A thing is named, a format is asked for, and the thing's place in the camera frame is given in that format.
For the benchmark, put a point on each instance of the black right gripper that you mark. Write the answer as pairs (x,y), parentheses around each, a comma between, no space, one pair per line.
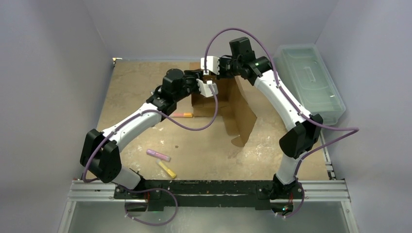
(222,65)

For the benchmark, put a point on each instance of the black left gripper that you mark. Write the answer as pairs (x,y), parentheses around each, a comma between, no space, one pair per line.
(193,75)

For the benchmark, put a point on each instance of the brown cardboard box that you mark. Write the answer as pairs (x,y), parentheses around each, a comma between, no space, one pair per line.
(238,117)

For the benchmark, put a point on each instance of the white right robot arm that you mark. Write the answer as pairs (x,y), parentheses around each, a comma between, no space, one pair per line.
(301,134)

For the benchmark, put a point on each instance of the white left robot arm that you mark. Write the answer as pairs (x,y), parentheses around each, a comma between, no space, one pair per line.
(101,150)

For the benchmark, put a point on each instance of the orange highlighter marker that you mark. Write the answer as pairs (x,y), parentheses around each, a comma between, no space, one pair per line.
(182,115)

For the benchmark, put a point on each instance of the clear plastic bin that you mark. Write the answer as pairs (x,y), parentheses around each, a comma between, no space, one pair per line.
(303,71)

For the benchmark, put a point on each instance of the purple highlighter marker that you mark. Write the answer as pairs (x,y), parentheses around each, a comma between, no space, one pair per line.
(158,155)

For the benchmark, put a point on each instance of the yellow highlighter marker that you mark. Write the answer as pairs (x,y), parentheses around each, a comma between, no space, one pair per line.
(166,169)

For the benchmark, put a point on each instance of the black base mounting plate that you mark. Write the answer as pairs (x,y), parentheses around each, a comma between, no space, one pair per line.
(257,194)

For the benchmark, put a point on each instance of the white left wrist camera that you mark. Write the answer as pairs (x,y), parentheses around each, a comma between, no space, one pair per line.
(208,88)

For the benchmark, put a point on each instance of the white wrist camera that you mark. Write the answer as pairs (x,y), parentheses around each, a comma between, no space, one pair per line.
(208,88)
(210,65)

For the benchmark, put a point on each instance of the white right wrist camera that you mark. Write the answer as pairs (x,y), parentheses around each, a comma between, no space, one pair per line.
(210,65)

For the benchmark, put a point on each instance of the aluminium frame rail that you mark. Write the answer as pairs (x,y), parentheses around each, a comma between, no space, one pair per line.
(324,208)

